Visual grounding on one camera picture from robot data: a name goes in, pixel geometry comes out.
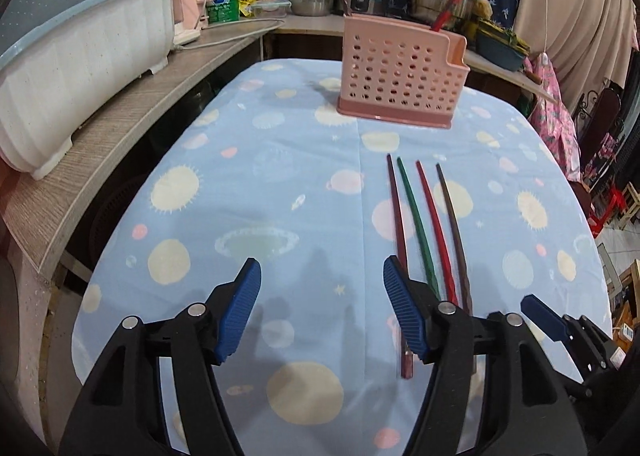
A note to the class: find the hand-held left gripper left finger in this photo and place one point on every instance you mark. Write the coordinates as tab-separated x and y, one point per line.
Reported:
240	306

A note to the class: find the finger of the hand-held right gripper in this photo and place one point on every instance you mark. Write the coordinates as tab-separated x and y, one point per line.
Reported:
545	316

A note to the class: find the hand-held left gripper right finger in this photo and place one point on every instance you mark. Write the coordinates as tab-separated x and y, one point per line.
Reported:
405	306

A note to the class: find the dark red chopstick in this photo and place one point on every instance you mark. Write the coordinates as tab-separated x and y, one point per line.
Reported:
396	216

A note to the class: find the pink perforated utensil holder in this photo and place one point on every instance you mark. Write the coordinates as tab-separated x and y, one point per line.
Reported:
400	71

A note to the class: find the dark maroon chopstick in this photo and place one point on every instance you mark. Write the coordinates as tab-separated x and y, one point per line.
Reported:
344	1

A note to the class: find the red plastic stool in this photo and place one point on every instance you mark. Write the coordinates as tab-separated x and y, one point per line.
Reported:
607	211

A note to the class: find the blue planet print tablecloth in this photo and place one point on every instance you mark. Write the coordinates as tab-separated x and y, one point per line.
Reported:
280	176

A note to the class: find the dark metal chair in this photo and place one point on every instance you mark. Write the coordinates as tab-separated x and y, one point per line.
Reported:
602	126

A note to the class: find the pink floral cloth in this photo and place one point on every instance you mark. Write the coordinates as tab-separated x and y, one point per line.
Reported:
552	111

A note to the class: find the wooden side shelf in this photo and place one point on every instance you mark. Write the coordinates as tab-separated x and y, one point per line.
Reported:
125	116

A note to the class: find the wooden rear counter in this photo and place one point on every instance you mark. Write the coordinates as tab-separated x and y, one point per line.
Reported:
505	73

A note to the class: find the blue basin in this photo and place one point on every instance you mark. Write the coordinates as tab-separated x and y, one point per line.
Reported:
500	51

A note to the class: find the white dish rack tub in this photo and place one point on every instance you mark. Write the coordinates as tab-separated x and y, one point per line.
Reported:
75	66

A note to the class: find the clear plastic food container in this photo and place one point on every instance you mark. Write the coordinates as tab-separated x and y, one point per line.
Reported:
270	8

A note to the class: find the yellow packet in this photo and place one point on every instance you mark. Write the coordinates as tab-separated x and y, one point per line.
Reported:
247	1

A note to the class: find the green box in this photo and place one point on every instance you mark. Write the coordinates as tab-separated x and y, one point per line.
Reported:
223	1

